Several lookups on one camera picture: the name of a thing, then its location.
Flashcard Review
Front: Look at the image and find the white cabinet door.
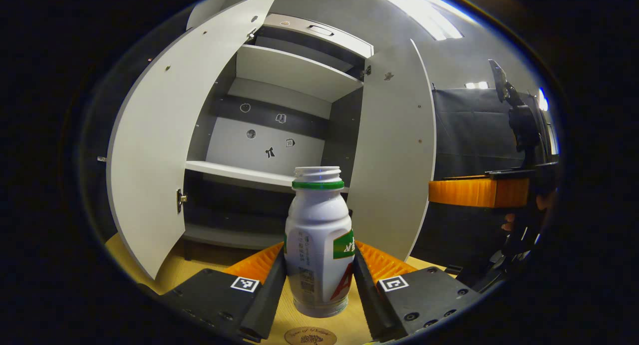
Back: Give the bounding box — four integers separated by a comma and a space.
106, 0, 283, 281
347, 38, 437, 263

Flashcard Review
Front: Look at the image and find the white cabinet shelf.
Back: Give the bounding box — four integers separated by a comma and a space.
186, 160, 350, 193
236, 44, 364, 103

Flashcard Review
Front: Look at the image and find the black backdrop cloth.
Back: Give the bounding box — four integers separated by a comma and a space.
414, 87, 545, 271

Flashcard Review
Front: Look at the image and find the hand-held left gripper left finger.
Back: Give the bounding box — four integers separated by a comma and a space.
160, 241, 288, 343

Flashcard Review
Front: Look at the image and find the white plastic bottle green label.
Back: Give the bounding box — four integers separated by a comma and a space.
284, 166, 356, 319

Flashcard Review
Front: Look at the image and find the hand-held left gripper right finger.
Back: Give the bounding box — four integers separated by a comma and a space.
352, 240, 482, 342

